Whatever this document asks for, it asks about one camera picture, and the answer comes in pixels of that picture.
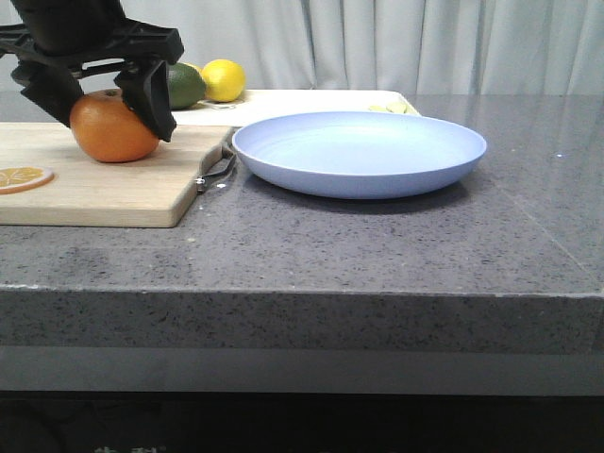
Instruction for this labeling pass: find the orange slice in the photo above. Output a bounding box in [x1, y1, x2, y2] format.
[1, 166, 55, 194]

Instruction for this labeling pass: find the cream white tray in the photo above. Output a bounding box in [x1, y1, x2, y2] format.
[173, 90, 411, 127]

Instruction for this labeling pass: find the wooden cutting board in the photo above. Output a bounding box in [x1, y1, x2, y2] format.
[1, 123, 231, 227]

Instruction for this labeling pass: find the metal cutting board handle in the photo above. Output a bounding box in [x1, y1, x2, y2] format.
[194, 143, 236, 193]

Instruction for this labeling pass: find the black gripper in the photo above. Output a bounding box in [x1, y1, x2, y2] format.
[1, 1, 184, 143]

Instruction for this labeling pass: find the white curtain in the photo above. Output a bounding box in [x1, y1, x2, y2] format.
[0, 0, 604, 96]

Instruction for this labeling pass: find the orange fruit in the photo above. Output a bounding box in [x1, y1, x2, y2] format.
[69, 89, 159, 163]

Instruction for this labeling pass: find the green lime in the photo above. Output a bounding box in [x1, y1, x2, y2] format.
[168, 62, 206, 110]

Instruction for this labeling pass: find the yellow lemon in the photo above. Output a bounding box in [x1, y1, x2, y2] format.
[201, 59, 246, 102]

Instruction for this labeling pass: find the yellow-green tray handle print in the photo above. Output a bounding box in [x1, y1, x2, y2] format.
[368, 102, 420, 116]

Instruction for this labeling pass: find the light blue plate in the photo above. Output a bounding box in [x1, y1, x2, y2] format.
[232, 111, 487, 200]

